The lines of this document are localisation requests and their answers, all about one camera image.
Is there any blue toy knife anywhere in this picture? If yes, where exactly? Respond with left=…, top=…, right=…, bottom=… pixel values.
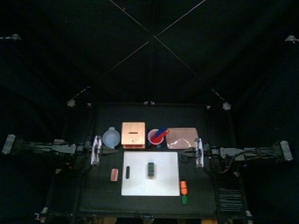
left=153, top=126, right=168, bottom=142

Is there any dark seaweed sushi roll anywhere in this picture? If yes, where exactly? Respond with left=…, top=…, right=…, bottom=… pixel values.
left=145, top=162, right=156, bottom=178

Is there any clear pink plastic tray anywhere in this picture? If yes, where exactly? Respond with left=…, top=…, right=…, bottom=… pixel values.
left=165, top=127, right=200, bottom=151

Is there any pink toy salmon slice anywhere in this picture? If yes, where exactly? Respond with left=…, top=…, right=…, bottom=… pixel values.
left=109, top=168, right=118, bottom=183

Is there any wooden box with slot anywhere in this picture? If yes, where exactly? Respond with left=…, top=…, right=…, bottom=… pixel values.
left=119, top=122, right=146, bottom=150

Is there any orange toy carrot green top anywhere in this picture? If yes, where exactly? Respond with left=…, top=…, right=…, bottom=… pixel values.
left=178, top=180, right=189, bottom=206

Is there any white cutting board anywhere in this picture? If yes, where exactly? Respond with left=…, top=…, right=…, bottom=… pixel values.
left=119, top=150, right=181, bottom=197

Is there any white printed label sheet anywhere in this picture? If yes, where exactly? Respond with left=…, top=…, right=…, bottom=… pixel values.
left=216, top=186, right=244, bottom=214

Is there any metal table clamp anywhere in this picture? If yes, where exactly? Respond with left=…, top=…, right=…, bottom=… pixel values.
left=33, top=206, right=50, bottom=224

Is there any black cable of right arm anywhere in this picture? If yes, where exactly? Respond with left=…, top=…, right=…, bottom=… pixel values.
left=210, top=150, right=254, bottom=175

